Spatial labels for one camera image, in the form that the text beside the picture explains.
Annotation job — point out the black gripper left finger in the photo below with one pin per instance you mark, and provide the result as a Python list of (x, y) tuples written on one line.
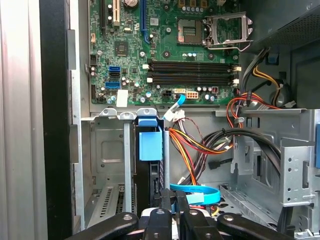
[(157, 225)]

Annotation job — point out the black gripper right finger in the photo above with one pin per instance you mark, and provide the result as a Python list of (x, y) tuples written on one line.
[(197, 225)]

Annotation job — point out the hard disk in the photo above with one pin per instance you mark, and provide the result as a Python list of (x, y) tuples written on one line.
[(150, 145)]

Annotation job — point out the metal disk bay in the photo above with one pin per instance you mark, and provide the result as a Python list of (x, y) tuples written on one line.
[(110, 150)]

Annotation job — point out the metal drive cage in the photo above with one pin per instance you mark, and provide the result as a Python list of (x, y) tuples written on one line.
[(295, 160)]

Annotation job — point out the black PC case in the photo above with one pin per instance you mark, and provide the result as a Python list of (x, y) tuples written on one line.
[(55, 125)]

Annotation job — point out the blue plastic drive latch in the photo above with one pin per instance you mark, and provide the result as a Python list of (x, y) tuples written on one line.
[(318, 145)]

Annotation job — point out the black RAM slot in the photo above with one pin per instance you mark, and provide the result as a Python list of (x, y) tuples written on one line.
[(190, 66), (190, 78)]

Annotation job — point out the blue SATA port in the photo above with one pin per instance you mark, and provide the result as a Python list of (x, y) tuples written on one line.
[(113, 85), (115, 69)]

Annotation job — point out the metal locking lever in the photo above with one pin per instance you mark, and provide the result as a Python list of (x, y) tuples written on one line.
[(232, 49)]

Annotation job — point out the CPU socket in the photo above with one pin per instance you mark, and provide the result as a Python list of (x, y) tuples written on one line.
[(190, 31)]

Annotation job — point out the green motherboard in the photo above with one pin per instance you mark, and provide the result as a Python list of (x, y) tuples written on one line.
[(130, 32)]

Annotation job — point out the metal socket cover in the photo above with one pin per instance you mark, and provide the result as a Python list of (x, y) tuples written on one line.
[(244, 28)]

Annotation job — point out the blue expansion slot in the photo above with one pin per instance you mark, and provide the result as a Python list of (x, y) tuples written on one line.
[(143, 20)]

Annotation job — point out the cream expansion slot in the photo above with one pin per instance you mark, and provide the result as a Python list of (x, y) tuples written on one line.
[(115, 12)]

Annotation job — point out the black expansion slot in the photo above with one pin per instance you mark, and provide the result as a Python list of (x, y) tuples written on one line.
[(102, 15)]

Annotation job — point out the grey power supply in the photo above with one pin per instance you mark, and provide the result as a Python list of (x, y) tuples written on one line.
[(275, 15)]

